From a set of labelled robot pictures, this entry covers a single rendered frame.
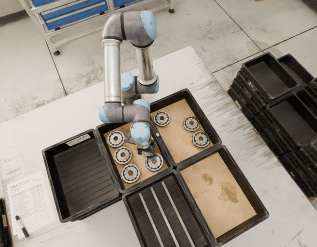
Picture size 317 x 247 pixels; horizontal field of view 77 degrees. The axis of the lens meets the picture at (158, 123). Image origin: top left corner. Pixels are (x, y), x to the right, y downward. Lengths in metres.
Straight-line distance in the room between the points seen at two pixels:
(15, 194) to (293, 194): 1.66
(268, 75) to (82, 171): 1.71
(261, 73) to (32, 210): 2.02
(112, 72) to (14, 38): 2.62
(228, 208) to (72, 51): 2.50
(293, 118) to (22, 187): 2.11
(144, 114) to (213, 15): 2.58
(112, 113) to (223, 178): 0.70
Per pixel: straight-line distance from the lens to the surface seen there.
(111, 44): 0.94
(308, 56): 3.23
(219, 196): 1.18
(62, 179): 1.27
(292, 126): 2.06
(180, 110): 1.28
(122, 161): 1.15
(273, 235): 1.42
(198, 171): 1.17
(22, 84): 2.88
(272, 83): 2.05
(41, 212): 1.43
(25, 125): 1.66
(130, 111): 0.85
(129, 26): 0.94
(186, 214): 1.14
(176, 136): 1.21
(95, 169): 1.21
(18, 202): 1.51
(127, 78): 1.26
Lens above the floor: 1.96
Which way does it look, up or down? 67 degrees down
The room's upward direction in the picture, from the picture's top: 1 degrees counter-clockwise
